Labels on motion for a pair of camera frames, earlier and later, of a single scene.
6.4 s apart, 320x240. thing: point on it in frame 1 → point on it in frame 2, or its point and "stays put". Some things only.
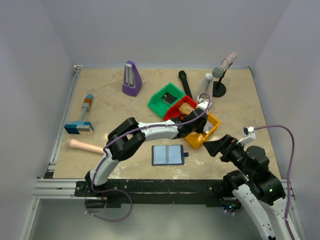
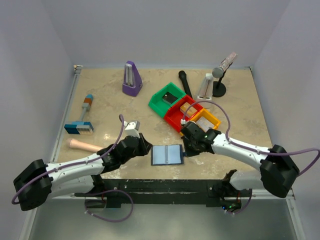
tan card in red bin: [186, 108] stays put
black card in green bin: [169, 98] stays put
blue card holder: [168, 155] stays put
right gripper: [225, 146] → [189, 145]
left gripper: [202, 116] → [144, 144]
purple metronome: [132, 85] stays put
